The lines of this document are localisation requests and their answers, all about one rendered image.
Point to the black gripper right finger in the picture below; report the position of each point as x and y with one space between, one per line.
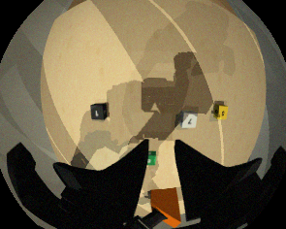
203 181

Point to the white block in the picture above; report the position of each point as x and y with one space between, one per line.
188 119

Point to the green block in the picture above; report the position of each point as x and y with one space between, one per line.
151 158

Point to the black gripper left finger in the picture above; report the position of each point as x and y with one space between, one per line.
119 184

